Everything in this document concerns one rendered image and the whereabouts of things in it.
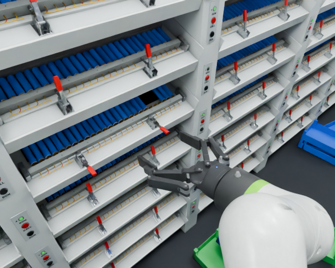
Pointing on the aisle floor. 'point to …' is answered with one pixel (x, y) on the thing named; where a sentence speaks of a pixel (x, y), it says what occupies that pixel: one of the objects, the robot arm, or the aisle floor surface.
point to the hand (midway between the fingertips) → (164, 148)
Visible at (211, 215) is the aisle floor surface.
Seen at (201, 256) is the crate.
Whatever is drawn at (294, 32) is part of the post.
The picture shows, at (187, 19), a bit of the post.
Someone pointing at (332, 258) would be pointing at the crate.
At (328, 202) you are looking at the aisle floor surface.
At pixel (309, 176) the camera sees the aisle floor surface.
